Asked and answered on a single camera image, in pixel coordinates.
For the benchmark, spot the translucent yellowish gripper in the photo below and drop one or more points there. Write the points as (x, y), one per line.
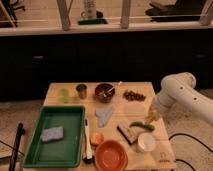
(153, 115)

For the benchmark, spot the yellow banana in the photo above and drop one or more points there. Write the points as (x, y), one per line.
(149, 119)

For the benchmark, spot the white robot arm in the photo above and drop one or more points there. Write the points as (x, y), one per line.
(180, 88)

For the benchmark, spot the white paper cup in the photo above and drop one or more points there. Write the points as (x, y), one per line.
(146, 142)

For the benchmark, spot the dark metal cup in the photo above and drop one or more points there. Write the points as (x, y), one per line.
(82, 91)

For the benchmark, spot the green translucent cup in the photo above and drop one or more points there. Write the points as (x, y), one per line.
(63, 95)

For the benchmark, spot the green cucumber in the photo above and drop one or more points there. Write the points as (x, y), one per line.
(148, 127)

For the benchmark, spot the bunch of brown grapes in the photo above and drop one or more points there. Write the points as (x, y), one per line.
(133, 96)

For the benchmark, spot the light blue cloth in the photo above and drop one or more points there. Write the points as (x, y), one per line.
(103, 115)

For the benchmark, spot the metal spoon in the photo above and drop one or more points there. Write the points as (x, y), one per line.
(107, 90)

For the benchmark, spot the dark red bowl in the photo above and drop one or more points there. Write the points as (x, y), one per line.
(99, 88)

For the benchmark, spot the orange plastic bowl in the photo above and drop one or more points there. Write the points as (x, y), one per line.
(110, 156)

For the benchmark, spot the orange carrot piece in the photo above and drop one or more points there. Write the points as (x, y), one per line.
(96, 138)

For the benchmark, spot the grey blue sponge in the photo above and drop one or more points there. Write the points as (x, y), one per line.
(52, 134)

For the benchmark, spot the green plastic tray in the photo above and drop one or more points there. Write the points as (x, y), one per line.
(65, 152)

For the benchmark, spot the green book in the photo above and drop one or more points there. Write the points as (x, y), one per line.
(92, 21)

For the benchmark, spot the white mug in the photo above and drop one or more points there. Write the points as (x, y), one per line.
(89, 9)

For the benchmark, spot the black pole stand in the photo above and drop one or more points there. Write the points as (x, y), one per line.
(15, 150)

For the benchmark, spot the black office chair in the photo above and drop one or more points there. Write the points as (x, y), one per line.
(11, 7)

